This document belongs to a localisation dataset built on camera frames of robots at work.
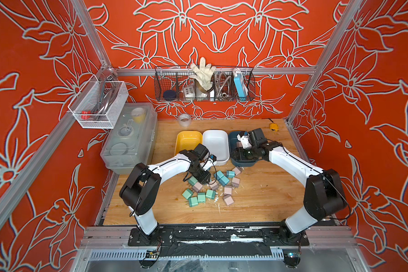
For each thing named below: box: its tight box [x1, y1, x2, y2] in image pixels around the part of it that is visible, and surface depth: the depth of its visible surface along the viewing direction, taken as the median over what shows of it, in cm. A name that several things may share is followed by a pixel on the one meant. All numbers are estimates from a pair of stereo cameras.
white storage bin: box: [202, 129, 231, 167], surface depth 109 cm
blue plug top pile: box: [226, 170, 236, 178], surface depth 92 cm
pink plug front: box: [222, 193, 235, 206], surface depth 85 cm
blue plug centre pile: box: [218, 175, 230, 187], surface depth 91 cm
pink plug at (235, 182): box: [231, 176, 241, 189], surface depth 89 cm
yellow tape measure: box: [269, 122, 280, 132], surface depth 116 cm
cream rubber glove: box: [189, 56, 217, 92], surface depth 92 cm
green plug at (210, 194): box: [205, 189, 216, 200], surface depth 85 cm
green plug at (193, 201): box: [188, 196, 199, 208], surface depth 83 cm
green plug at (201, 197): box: [197, 192, 206, 204], surface depth 84 cm
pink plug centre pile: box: [209, 180, 219, 191], surface depth 89 cm
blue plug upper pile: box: [215, 170, 225, 181], surface depth 92 cm
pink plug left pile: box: [192, 181, 203, 193], surface depth 87 cm
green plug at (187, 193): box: [181, 188, 194, 200], surface depth 86 cm
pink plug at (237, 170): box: [231, 166, 245, 176], surface depth 94 cm
